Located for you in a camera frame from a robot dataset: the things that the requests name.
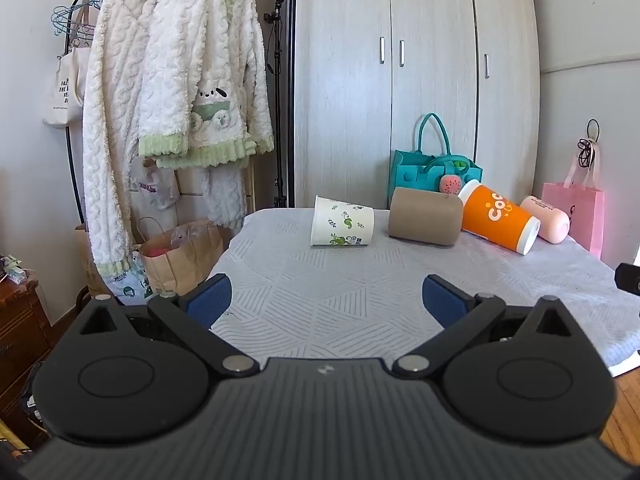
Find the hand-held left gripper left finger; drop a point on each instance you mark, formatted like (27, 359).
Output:
(210, 300)

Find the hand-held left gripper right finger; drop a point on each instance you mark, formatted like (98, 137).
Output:
(442, 300)

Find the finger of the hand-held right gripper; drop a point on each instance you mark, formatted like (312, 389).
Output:
(629, 278)

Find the white cup with green print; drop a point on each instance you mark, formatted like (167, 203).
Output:
(342, 221)

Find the brown cup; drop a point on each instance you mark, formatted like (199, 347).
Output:
(425, 216)

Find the orange cup with white rim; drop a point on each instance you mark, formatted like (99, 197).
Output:
(500, 217)

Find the pink cup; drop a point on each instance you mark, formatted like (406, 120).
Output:
(545, 217)

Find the brown paper bag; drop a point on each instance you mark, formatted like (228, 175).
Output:
(185, 255)

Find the white green printed bag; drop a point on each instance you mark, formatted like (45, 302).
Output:
(129, 280)

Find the pink paper bag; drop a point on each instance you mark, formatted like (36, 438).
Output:
(577, 210)

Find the white fluffy pants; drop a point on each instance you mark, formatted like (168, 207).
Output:
(225, 195)

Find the watermelon charm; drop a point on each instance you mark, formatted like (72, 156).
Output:
(449, 185)

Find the grey patterned tablecloth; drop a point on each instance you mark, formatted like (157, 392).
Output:
(325, 285)

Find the white plastic bag purple print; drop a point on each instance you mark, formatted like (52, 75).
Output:
(155, 187)

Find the teal tote bag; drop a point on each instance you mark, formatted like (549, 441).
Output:
(415, 175)

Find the dark wooden cabinet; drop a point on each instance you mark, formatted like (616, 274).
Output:
(22, 340)

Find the black metal clothes rack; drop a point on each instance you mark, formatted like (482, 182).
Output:
(70, 160)

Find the white fluffy robe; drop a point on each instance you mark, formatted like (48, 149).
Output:
(110, 110)

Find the light wooden wardrobe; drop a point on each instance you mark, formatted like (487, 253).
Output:
(350, 85)

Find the white fluffy jacket green trim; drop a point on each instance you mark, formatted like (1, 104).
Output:
(210, 60)

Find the white printed tote bag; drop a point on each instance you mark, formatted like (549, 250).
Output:
(62, 90)

